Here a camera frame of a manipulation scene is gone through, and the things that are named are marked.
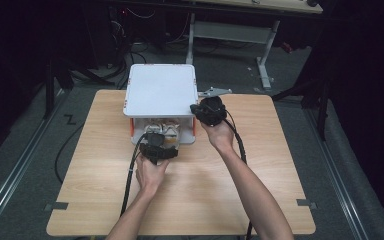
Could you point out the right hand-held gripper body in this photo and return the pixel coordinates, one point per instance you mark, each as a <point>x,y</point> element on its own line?
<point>211,111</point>

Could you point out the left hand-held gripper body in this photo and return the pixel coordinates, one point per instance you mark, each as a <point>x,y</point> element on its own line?
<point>155,143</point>

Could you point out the white shoe with tan heel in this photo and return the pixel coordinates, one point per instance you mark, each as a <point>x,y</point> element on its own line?
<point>171,130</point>
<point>154,127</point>

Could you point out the white two-tier shoe rack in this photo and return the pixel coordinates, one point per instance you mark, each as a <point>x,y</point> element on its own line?
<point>161,90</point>

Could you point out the person's right hand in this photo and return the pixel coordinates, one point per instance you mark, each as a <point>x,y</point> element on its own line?
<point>221,136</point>

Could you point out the person's left hand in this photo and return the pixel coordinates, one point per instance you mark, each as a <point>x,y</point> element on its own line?
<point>151,178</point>

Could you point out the white-legged wooden desk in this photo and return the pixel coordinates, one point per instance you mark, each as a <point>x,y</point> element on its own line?
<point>233,31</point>

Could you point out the grey tape mark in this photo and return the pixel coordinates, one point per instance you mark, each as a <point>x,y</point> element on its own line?
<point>306,203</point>
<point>56,206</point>

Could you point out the black stand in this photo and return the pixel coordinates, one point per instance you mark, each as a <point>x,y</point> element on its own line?
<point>49,86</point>
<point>316,100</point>

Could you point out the metal floor rail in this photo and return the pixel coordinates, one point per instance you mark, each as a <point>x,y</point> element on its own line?
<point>336,180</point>
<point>20,166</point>

